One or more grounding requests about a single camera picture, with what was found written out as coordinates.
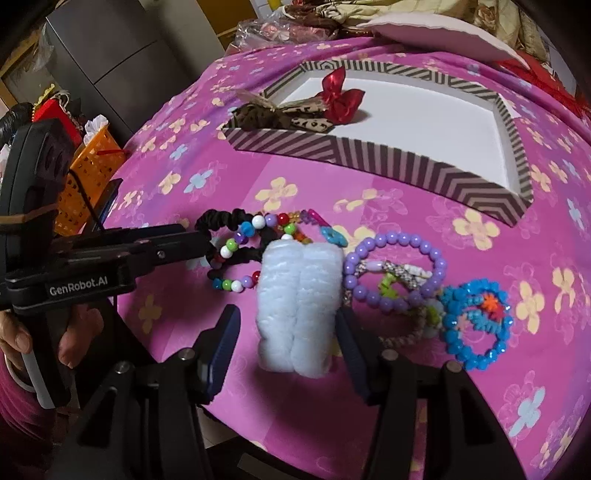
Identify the blue bead bracelet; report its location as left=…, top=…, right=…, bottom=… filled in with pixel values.
left=438, top=278, right=514, bottom=372

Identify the grey cabinet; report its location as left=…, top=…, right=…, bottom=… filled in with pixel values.
left=44, top=0, right=227, bottom=134

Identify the black cable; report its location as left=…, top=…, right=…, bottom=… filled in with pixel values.
left=68, top=170, right=105, bottom=229

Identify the beige floral quilt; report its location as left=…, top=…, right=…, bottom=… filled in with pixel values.
left=284, top=0, right=555, bottom=51

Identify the clear plastic bag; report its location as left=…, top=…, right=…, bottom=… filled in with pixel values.
left=233, top=18, right=342, bottom=49

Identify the colourful star bead bracelet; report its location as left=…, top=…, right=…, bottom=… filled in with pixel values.
left=302, top=209, right=509, bottom=335

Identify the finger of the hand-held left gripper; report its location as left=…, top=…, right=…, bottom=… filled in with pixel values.
left=134, top=249, right=216, bottom=287
left=55, top=224, right=215, bottom=259

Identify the white fluffy scrunchie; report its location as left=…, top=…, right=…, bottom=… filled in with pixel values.
left=255, top=239, right=345, bottom=379

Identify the amber crystal bead bracelet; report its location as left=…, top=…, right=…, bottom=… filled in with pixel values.
left=285, top=210, right=324, bottom=246

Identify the red frilled cushion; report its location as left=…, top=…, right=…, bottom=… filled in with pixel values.
left=499, top=55, right=591, bottom=121

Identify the purple bead bracelet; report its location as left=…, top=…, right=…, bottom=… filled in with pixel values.
left=342, top=232, right=448, bottom=312

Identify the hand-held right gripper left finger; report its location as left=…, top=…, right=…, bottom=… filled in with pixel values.
left=51, top=304, right=243, bottom=480

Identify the person's left hand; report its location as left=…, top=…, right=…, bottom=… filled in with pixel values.
left=0, top=307, right=105, bottom=374

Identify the brown leopard print hair bow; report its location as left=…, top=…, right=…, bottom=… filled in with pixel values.
left=230, top=90, right=335, bottom=134

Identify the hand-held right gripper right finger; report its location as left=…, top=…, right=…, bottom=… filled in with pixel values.
left=335, top=307, right=527, bottom=480

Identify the red satin hair bow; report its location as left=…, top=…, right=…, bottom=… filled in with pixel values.
left=318, top=67, right=365, bottom=124

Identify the white pillow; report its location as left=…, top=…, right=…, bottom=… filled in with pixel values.
left=372, top=11, right=518, bottom=63

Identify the red cloth pouch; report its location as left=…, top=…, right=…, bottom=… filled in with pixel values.
left=32, top=99, right=70, bottom=134

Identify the multicolour round bead bracelet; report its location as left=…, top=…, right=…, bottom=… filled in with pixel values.
left=208, top=213, right=301, bottom=292

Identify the silver woven hair tie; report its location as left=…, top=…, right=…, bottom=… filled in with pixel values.
left=344, top=261, right=444, bottom=349

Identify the orange plastic basket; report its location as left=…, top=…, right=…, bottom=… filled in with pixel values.
left=54, top=127, right=127, bottom=236

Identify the pink floral bedsheet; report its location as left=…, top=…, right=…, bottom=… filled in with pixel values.
left=104, top=37, right=591, bottom=480

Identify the striped cardboard box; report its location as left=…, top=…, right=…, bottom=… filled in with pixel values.
left=221, top=59, right=534, bottom=228

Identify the black scrunchie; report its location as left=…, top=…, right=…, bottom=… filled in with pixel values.
left=195, top=209, right=278, bottom=282

